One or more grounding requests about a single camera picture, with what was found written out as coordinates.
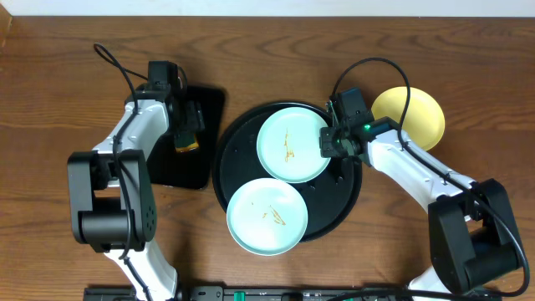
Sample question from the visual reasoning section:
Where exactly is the green and yellow sponge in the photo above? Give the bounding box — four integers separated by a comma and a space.
174, 133, 199, 153

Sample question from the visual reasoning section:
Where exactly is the light blue plate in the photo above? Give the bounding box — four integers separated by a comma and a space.
257, 107, 330, 183
227, 178, 308, 257

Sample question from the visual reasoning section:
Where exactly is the yellow plate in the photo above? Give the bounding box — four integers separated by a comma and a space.
371, 86, 446, 151

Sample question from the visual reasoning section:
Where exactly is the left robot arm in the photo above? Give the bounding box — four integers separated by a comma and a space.
68, 84, 225, 300

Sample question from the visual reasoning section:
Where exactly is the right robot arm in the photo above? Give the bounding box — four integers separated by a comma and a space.
319, 113, 530, 299

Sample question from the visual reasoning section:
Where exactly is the black rectangular tray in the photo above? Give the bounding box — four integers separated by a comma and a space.
147, 86, 226, 189

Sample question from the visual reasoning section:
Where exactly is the black round tray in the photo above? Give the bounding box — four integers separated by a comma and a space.
212, 101, 363, 242

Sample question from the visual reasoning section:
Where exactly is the light blue plate front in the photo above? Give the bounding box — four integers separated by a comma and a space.
227, 178, 308, 257

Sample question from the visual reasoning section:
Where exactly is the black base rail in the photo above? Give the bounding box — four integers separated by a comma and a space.
82, 284, 419, 301

